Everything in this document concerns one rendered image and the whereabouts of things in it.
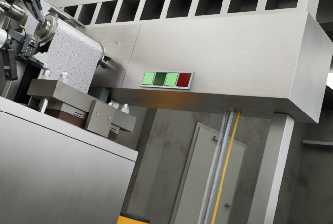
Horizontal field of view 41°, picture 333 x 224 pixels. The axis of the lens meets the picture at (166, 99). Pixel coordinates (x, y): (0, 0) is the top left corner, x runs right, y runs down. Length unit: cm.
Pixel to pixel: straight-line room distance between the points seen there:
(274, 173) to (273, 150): 8
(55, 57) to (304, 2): 92
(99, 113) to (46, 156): 27
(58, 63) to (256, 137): 696
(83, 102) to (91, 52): 33
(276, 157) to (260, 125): 704
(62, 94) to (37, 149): 22
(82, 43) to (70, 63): 10
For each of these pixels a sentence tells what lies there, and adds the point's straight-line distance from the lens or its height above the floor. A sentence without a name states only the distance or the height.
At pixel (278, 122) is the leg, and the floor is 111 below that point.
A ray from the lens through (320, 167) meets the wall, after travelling 938.
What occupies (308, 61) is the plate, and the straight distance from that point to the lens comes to 150.
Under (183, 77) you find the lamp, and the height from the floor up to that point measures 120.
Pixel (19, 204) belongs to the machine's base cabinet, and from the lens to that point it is 142.
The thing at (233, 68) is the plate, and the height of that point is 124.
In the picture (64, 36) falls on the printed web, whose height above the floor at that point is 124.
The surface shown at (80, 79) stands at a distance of 181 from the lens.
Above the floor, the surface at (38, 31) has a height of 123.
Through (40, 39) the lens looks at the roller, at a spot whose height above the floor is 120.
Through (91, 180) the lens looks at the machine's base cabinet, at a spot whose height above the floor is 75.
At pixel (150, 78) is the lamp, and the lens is 173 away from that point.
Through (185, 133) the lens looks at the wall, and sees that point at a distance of 716.
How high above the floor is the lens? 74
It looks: 13 degrees up
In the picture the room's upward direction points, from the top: 16 degrees clockwise
